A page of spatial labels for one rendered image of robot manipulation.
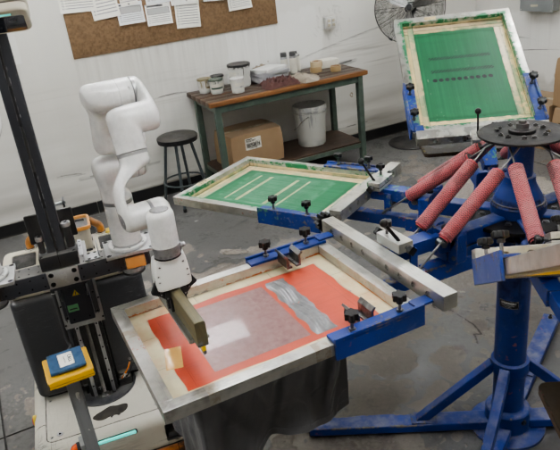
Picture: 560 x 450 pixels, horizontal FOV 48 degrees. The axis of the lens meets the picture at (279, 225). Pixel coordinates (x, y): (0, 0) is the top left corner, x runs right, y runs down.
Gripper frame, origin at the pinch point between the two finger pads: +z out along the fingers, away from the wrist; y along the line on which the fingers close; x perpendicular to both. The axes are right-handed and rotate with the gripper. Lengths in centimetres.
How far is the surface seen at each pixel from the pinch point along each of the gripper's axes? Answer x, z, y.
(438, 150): -86, 16, -165
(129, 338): -7.5, 11.2, 14.2
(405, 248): 7, 4, -74
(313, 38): -380, 0, -261
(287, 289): -9.1, 14.3, -38.3
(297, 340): 17.6, 14.6, -27.9
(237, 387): 29.5, 12.4, -4.1
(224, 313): -8.5, 14.7, -15.8
